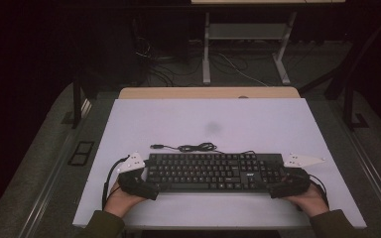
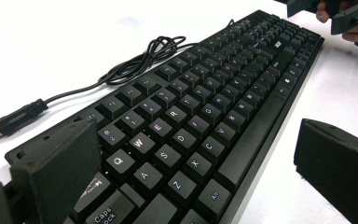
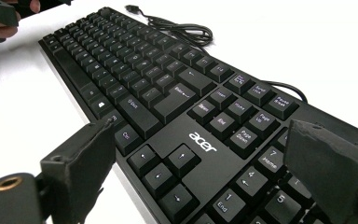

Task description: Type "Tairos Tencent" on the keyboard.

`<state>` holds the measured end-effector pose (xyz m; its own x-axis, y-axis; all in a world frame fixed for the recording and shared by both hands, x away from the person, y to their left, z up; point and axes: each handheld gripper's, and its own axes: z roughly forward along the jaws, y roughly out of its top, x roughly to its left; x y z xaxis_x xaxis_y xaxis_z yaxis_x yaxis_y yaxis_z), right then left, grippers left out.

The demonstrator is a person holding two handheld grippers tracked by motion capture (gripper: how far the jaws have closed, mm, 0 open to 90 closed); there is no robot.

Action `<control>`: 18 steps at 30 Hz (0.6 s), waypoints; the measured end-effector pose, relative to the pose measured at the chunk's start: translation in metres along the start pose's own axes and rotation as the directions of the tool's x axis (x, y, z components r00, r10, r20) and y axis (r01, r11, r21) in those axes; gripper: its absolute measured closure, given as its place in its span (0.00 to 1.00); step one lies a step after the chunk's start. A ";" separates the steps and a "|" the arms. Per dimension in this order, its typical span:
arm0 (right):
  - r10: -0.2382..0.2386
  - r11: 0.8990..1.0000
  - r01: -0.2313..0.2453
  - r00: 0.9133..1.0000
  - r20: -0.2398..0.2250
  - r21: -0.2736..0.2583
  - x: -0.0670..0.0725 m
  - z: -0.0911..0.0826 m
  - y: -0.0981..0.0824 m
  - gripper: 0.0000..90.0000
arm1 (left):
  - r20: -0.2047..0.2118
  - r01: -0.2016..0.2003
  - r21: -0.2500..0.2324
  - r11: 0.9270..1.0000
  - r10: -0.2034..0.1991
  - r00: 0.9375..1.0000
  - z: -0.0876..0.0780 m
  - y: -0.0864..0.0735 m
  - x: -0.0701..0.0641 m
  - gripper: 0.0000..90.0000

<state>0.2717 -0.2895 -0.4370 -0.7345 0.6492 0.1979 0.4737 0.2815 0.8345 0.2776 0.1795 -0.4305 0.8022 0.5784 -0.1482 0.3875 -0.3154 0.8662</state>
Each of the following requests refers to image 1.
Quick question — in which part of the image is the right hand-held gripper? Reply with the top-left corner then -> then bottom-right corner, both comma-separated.
269,152 -> 326,200

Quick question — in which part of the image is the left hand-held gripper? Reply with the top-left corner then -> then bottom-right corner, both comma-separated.
116,152 -> 162,201

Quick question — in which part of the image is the black computer keyboard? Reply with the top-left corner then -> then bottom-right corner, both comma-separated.
144,152 -> 287,194

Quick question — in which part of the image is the person's left hand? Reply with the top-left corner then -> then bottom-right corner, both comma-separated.
103,181 -> 147,219

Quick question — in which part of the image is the person's right hand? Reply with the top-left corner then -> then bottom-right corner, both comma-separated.
282,182 -> 329,218

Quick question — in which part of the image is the black floor socket box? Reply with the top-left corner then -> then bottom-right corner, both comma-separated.
67,141 -> 95,167

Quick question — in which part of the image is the black metal stand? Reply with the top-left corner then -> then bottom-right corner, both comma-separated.
298,13 -> 381,131
63,73 -> 95,130

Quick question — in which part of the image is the left hand-held gripper black cable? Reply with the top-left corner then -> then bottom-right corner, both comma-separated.
101,155 -> 131,211

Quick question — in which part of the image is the hand-held gripper black cable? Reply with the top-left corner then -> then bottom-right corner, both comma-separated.
309,174 -> 330,208
101,155 -> 131,211

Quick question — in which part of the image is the right hand-held gripper black cable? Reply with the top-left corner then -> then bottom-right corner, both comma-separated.
309,174 -> 330,208

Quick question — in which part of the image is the black keyboard cable with plug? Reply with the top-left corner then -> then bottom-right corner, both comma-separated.
150,142 -> 256,156

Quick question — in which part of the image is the tangle of floor cables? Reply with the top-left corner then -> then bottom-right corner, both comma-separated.
134,36 -> 270,88

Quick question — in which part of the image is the white metal desk frame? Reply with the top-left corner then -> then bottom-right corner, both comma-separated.
190,0 -> 346,85

